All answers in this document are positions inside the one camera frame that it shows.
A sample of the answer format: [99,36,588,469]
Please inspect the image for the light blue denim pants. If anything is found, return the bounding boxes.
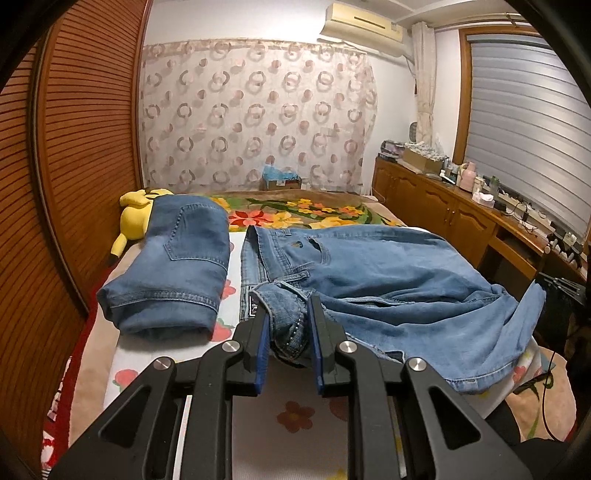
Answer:
[240,225,546,394]

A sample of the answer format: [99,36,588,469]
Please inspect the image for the white floral bed sheet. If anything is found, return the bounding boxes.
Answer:
[103,230,544,480]

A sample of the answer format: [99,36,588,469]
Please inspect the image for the folded blue denim pants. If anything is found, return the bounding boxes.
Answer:
[97,195,230,338]

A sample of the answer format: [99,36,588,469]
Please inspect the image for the colourful floral blanket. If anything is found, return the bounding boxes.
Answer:
[209,189,404,232]

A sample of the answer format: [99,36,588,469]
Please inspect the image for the yellow plush toy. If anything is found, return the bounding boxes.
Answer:
[110,189,172,258]

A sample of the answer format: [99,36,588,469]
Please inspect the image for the cardboard box on cabinet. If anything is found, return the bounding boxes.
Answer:
[402,149,443,175]

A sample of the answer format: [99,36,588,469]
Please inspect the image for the wooden sideboard cabinet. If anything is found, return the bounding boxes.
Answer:
[372,158,585,298]

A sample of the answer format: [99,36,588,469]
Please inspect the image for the pink bottle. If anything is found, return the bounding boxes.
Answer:
[458,161,477,192]

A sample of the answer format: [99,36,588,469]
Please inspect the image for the patterned lace curtain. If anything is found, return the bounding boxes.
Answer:
[139,39,378,193]

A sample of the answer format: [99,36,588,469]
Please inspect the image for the brown louvered wardrobe door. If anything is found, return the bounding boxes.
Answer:
[1,1,151,479]

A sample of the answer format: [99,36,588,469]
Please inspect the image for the grey window blind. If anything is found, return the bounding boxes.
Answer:
[466,34,590,235]

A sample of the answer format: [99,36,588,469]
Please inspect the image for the white air conditioner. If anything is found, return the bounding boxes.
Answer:
[321,2,412,58]

